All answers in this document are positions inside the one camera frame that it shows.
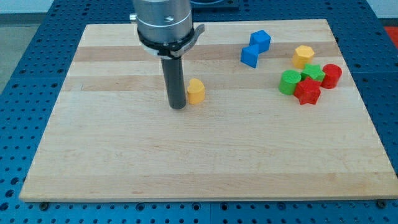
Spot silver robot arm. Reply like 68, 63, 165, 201
131, 0, 205, 60

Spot wooden board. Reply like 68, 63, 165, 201
19, 19, 397, 202

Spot green cylinder block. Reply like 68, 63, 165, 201
278, 70, 302, 95

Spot yellow heart block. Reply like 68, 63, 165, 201
187, 78, 205, 105

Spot green star block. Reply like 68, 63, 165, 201
301, 63, 325, 82

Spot yellow hexagon block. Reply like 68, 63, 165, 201
292, 45, 315, 69

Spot blue cube block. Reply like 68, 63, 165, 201
249, 30, 271, 53
240, 44, 259, 68

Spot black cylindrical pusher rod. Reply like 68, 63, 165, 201
161, 58, 187, 110

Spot red star block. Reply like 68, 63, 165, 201
294, 77, 321, 105

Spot red cylinder block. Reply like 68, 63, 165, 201
321, 63, 342, 89

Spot blue cube block upper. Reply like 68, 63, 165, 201
249, 30, 271, 53

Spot blue cube block lower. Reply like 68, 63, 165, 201
240, 44, 259, 68

